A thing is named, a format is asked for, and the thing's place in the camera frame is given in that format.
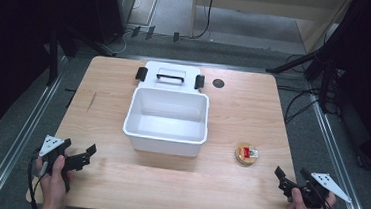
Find black lid latch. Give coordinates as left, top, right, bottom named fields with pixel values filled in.
left=193, top=73, right=206, bottom=91
left=134, top=66, right=149, bottom=82

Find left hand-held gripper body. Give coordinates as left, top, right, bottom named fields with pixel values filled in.
left=32, top=134, right=76, bottom=194

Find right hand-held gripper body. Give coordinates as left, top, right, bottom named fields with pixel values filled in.
left=296, top=167, right=355, bottom=209

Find metal floor rail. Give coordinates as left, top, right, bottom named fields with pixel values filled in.
left=0, top=51, right=69, bottom=209
left=297, top=81, right=371, bottom=209

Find white box lid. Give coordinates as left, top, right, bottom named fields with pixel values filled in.
left=136, top=59, right=207, bottom=95

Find white floor cable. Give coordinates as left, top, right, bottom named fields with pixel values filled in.
left=109, top=0, right=144, bottom=57

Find black floor cables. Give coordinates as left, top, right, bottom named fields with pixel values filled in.
left=273, top=52, right=346, bottom=130

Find black hanging cable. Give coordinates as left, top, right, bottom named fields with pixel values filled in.
left=194, top=0, right=216, bottom=41

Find black tripod stand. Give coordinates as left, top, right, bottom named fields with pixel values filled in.
left=39, top=19, right=118, bottom=93
left=261, top=0, right=360, bottom=115

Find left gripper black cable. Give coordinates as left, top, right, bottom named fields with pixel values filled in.
left=24, top=147, right=46, bottom=209

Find black round table grommet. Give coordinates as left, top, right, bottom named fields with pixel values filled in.
left=211, top=78, right=226, bottom=89

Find person's left hand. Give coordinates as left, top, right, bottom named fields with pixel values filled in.
left=31, top=152, right=75, bottom=208

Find black lid handle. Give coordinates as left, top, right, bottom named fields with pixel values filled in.
left=155, top=73, right=186, bottom=84

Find dark cabinet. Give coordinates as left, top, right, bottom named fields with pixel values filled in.
left=86, top=0, right=137, bottom=47

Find white plastic storage box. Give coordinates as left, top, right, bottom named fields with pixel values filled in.
left=121, top=85, right=212, bottom=159

